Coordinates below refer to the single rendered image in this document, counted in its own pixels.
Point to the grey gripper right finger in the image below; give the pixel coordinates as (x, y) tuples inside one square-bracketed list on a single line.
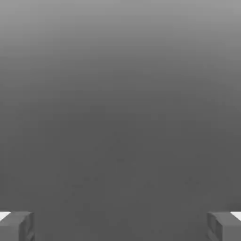
[(226, 226)]

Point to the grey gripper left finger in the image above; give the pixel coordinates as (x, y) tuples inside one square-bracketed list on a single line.
[(15, 226)]

